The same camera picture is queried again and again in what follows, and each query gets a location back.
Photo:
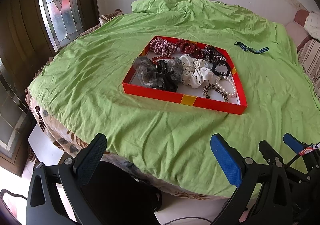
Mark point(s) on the red jewelry tray box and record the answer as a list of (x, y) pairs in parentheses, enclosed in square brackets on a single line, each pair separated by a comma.
[(226, 94)]

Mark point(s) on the brown patterned bed cover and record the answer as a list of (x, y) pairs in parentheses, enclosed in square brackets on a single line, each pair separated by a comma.
[(68, 142)]

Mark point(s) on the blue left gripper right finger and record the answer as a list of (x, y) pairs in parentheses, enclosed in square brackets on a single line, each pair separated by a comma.
[(228, 158)]

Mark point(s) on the black grey sheer scrunchie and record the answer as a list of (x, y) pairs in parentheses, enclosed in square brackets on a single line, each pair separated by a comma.
[(169, 74)]

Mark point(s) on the red white checked scrunchie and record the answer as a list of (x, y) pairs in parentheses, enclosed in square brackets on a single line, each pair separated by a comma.
[(162, 47)]

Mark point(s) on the white cherry print scrunchie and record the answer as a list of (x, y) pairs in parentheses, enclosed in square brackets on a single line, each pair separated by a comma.
[(196, 72)]

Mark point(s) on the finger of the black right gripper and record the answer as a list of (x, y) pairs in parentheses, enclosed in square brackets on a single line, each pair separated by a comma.
[(293, 143), (268, 153)]

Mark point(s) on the stained glass window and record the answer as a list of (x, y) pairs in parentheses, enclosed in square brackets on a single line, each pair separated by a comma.
[(62, 21)]

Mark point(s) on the green bed sheet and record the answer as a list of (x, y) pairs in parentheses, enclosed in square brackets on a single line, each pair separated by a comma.
[(82, 87)]

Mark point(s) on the striped patterned blanket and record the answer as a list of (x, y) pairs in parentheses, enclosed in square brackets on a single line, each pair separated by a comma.
[(304, 30)]

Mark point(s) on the brown wooden door frame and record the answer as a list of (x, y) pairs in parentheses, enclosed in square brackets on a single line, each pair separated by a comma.
[(25, 48)]

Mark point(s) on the red polka dot scrunchie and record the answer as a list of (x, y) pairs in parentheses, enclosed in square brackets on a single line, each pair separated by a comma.
[(190, 48)]

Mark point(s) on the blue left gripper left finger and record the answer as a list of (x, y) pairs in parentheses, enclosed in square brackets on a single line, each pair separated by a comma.
[(89, 158)]

